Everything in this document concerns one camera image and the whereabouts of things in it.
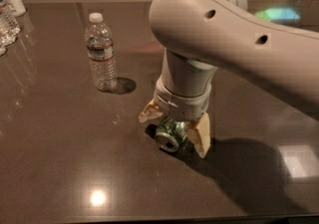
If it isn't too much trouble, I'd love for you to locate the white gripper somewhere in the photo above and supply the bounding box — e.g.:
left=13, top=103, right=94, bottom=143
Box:
left=139, top=77, right=211, bottom=158

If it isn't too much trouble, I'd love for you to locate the green soda can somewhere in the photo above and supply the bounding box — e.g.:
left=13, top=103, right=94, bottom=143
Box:
left=155, top=116, right=188, bottom=153

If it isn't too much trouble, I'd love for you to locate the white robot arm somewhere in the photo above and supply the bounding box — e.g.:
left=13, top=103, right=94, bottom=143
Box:
left=139, top=0, right=319, bottom=156

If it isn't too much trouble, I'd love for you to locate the clear plastic water bottle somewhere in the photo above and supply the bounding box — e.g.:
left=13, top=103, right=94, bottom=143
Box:
left=85, top=12, right=119, bottom=92

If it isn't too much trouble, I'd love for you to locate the clear bottle at left edge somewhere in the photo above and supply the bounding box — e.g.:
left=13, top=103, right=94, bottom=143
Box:
left=0, top=0, right=21, bottom=56

